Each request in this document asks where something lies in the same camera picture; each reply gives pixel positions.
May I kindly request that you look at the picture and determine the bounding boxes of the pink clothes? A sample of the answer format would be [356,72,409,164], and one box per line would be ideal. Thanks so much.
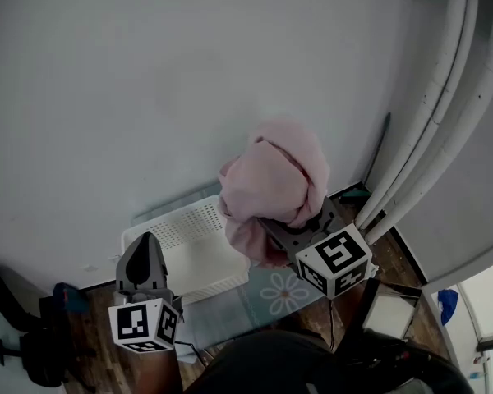
[218,117,332,271]

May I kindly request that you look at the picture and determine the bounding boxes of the person's right forearm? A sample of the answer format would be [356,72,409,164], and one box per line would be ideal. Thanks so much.
[329,283,371,345]

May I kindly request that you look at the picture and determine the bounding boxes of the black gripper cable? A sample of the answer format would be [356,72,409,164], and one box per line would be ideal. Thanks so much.
[327,296,337,355]

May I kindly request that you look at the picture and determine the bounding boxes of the black office chair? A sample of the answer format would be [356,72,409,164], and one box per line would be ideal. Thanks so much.
[0,255,71,390]

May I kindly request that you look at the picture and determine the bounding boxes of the white plastic laundry basket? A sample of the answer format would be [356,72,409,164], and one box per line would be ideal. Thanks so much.
[120,195,252,307]

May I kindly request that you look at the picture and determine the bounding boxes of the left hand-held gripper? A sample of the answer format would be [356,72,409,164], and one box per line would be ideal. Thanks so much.
[108,231,182,355]

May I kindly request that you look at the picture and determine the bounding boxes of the black chest-mounted screen device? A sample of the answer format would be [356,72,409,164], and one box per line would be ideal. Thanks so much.
[360,278,423,341]

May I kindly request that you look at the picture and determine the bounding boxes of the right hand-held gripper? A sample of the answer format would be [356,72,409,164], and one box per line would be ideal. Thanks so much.
[256,197,375,301]

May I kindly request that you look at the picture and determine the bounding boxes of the blue cloth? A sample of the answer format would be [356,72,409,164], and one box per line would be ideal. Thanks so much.
[436,288,460,328]

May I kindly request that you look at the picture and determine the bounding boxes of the dark blue waste bin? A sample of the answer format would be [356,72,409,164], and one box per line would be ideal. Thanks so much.
[50,282,90,314]

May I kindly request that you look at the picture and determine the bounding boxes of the green broom with dark handle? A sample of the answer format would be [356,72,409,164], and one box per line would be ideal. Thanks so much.
[338,112,393,205]

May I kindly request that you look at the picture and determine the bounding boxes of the person's dark clothed torso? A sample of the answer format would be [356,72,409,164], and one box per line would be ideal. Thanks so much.
[183,329,472,394]

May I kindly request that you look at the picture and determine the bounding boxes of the person's left forearm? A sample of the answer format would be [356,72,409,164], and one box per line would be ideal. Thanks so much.
[136,348,181,394]

